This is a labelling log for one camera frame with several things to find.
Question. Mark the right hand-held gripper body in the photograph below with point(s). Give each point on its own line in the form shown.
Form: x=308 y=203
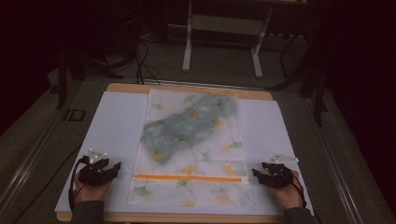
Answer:
x=278 y=175

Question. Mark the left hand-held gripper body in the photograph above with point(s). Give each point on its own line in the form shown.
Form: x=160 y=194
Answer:
x=93 y=174

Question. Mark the leaf print mesh laundry bag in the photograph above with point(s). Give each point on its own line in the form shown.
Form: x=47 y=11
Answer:
x=199 y=161

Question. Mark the person's left hand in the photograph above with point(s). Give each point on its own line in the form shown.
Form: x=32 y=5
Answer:
x=91 y=192

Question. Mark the person's right hand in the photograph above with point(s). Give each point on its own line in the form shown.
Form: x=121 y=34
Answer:
x=288 y=196

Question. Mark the white table cover sheet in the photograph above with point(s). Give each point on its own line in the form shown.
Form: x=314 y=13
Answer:
x=118 y=130

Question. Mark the blue-green garment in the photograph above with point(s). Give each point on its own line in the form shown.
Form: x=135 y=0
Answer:
x=186 y=126

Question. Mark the metal floor rail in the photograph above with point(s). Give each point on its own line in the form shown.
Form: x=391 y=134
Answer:
x=28 y=168
x=336 y=161

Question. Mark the white metal stand frame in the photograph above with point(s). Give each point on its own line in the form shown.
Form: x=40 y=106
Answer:
x=186 y=46

